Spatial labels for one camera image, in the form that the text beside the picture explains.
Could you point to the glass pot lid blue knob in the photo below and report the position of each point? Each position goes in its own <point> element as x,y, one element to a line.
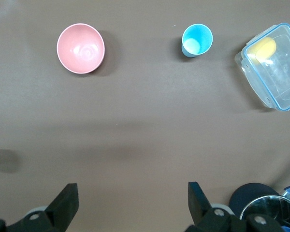
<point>270,205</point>

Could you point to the brown table mat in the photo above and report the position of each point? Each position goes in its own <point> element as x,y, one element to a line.
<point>145,120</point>

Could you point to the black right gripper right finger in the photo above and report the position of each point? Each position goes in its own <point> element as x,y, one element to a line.
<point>199,207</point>

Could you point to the clear plastic food container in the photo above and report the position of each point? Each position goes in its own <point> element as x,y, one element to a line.
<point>275,79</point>

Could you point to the blue plastic cup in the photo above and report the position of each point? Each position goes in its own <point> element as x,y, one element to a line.
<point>198,38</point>

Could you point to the yellow round food piece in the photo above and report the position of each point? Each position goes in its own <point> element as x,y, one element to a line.
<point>263,49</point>

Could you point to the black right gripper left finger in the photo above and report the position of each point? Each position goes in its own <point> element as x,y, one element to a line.
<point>62,207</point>

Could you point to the pink bowl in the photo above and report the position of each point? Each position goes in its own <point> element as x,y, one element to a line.
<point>81,48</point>

